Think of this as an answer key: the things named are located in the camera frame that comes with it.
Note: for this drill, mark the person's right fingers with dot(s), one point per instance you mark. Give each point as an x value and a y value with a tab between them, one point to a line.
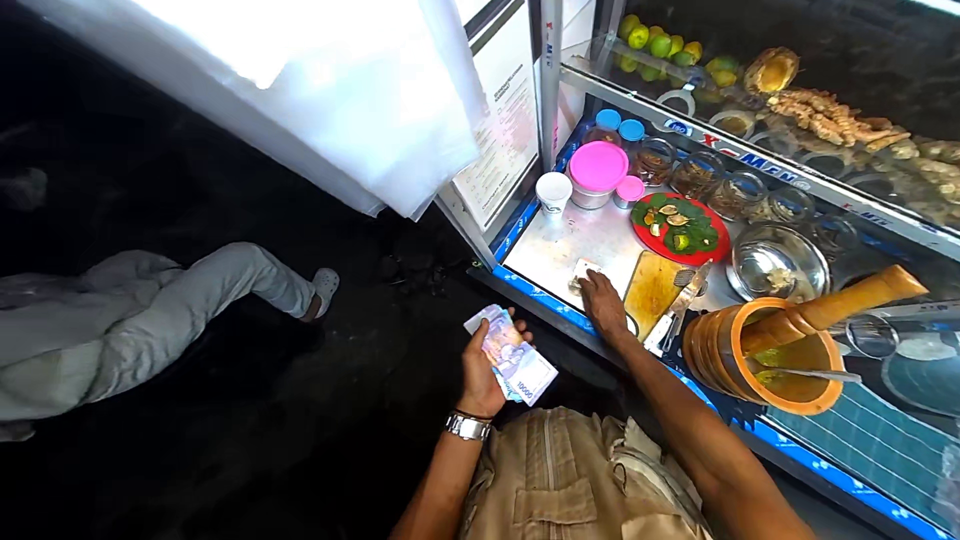
595	285

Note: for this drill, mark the person's right forearm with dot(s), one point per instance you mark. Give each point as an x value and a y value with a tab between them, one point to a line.
705	444

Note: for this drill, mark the glass display case, metal frame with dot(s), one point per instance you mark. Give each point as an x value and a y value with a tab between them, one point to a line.
552	97

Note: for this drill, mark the white translucent plastic sheet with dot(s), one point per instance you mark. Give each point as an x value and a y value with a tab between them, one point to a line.
360	97

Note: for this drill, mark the yellow wooden cutting board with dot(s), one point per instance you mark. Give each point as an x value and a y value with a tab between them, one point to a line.
654	290

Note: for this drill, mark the small pink-lidded container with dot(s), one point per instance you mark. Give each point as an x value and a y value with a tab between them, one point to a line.
629	190

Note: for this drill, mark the person's left forearm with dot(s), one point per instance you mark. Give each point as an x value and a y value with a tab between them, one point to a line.
449	469

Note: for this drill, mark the small pale banknote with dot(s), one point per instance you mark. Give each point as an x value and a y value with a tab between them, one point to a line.
587	268

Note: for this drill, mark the person's left hand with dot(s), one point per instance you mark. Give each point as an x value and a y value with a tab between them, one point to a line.
480	379

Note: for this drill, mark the person's body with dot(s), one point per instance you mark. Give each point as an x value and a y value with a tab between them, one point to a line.
570	480

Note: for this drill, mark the blue-lidded jar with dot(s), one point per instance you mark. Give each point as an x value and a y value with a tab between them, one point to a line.
631	130
607	120

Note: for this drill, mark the clear drinking glass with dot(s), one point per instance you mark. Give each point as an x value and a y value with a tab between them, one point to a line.
871	335

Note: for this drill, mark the shiny metal bowl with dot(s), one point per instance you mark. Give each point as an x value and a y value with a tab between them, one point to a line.
757	262

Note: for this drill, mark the bundle of purple blue banknotes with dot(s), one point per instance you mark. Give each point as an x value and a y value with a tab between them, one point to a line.
513	358

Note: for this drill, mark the orange-brown wooden mortar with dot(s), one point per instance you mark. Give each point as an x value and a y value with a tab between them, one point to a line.
721	355

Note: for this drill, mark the red plate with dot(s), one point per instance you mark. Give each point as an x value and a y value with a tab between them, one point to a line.
718	244

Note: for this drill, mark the green leaves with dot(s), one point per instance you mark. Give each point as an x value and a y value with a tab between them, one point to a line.
700	226

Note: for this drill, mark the cut green lime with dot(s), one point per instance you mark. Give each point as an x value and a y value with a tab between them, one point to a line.
681	242

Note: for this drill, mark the wooden pestle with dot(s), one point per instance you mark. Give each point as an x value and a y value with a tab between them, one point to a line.
832	306

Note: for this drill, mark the pile of green yellow limes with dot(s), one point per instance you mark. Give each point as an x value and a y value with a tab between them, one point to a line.
660	46

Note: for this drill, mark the brown halved coconut shell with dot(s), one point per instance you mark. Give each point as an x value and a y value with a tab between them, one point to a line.
771	72

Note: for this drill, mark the large pink-lidded container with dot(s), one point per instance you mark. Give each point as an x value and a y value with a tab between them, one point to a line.
598	166

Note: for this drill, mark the person's left thumb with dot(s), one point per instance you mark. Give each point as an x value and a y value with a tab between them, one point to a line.
478	341

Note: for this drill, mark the white paper cup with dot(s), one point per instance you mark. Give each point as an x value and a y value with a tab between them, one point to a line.
554	195

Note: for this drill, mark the person's left fingers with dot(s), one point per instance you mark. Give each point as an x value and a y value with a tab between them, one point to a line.
519	324

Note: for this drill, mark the metal spoon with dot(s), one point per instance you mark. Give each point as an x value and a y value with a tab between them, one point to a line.
817	374

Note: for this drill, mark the pile of cut spice pieces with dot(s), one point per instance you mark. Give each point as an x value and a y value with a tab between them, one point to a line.
676	220

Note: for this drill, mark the white printed poster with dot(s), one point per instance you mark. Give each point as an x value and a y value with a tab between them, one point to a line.
511	112

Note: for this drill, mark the person's right hand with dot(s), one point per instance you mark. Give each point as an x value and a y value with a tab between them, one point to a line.
609	313

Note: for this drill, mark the teal checked mat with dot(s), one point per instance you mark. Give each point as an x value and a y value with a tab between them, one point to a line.
862	442

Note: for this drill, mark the pile of ginger roots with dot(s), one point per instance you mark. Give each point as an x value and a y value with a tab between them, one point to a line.
832	118

